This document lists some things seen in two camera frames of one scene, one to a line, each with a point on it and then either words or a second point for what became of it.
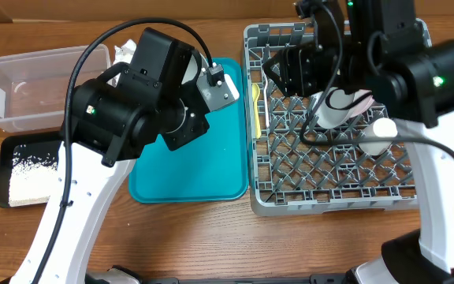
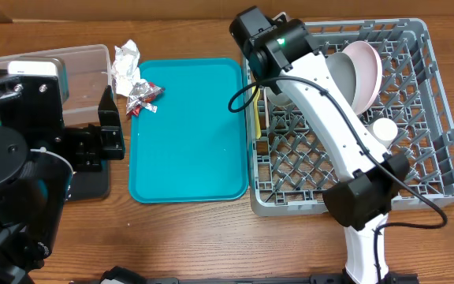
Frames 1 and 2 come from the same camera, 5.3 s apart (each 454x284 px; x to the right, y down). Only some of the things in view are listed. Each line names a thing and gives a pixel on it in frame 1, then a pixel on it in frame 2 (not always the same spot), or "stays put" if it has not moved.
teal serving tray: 212,168 stays put
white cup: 381,128 stays put
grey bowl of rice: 191,70 -> 279,99
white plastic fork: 265,99 stays put
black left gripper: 191,129 -> 82,142
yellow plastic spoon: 255,91 stays put
